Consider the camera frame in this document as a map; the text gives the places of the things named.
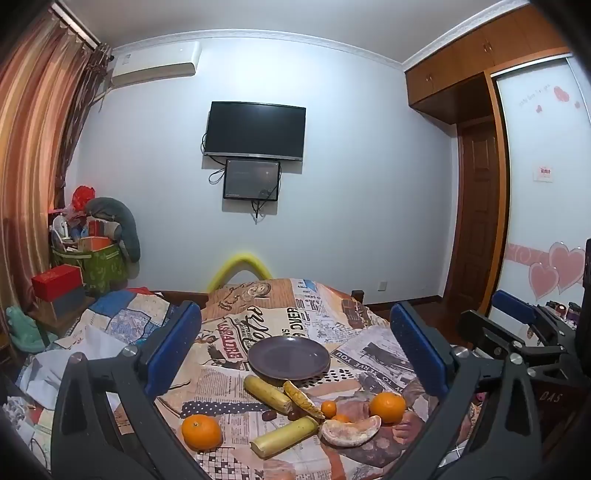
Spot white cloth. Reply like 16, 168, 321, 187
16, 330, 127, 409

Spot striped orange curtain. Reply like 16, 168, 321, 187
0, 0, 100, 324

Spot yellow foam tube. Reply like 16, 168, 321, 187
207, 253, 274, 294

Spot dark brown curtain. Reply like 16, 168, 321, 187
55, 44, 114, 208

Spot red plastic bag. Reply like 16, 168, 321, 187
71, 185, 95, 210

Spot newspaper printed blanket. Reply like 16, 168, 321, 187
14, 277, 476, 480

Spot dark purple plate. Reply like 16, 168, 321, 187
248, 335, 331, 381

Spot wooden upper cabinets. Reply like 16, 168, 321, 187
404, 0, 571, 125

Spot blue patchwork quilt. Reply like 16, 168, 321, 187
51, 288, 185, 354

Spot teal plush toy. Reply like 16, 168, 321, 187
6, 305, 44, 354

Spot peeled pomelo piece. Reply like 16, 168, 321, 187
321, 415, 383, 448

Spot grey box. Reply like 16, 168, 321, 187
44, 288, 88, 321

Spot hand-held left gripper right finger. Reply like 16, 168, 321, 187
389, 301, 544, 480

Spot black cable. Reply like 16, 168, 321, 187
201, 131, 227, 185
252, 161, 282, 225

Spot small black wall monitor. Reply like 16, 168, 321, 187
223, 158, 281, 202

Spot green storage box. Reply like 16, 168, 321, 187
51, 242, 127, 296

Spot grey plush pillow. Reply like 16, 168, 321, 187
85, 197, 141, 264

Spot large orange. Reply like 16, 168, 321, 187
368, 392, 407, 424
181, 414, 223, 452

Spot white air conditioner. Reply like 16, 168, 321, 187
111, 41, 202, 88

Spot red box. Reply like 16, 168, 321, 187
31, 265, 84, 301

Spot brown wooden door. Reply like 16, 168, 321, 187
443, 115, 509, 319

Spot black wall television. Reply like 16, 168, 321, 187
204, 102, 306, 162

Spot pale yellow banana piece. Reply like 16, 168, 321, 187
250, 416, 319, 459

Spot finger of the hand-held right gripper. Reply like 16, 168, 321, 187
491, 290, 574, 334
456, 311, 563, 359

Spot dark wooden bed frame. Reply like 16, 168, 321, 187
150, 287, 368, 309

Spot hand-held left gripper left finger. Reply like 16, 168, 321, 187
50, 300, 209, 480

